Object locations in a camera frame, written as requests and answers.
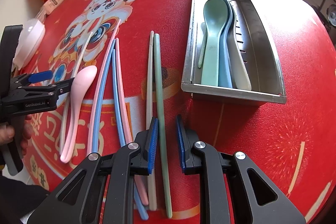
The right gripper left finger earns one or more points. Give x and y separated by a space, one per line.
133 159

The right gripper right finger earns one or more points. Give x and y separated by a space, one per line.
198 157

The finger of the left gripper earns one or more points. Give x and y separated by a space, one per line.
61 87
33 78

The pink plastic spoon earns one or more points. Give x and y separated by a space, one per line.
80 86

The blue plastic spoon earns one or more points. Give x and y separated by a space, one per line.
224 59

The beige plastic spoon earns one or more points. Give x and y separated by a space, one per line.
238 68

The green plastic spoon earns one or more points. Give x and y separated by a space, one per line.
215 14

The white pink lidded container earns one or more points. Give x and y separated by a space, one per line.
29 40

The red printed table mat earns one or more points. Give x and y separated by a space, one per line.
285 123

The stainless steel utensil tray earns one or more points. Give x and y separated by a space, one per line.
258 51

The silver round pot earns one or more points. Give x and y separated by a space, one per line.
331 14

